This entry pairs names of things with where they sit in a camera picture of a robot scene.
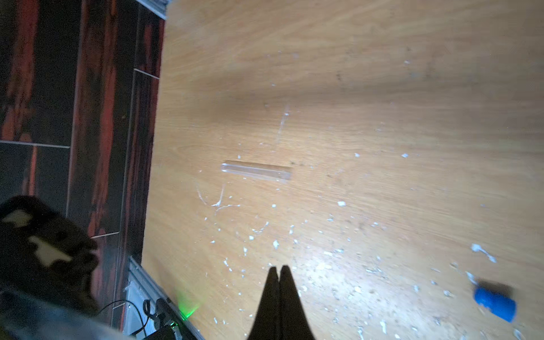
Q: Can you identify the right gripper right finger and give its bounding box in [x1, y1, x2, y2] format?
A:
[279, 266, 315, 340]

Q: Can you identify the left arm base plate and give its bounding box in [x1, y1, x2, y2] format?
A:
[143, 298, 196, 340]

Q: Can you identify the aluminium front rail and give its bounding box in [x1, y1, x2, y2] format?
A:
[122, 259, 203, 339]

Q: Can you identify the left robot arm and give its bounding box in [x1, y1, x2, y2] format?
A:
[1, 195, 126, 339]

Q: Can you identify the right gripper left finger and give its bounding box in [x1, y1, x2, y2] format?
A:
[247, 266, 280, 340]

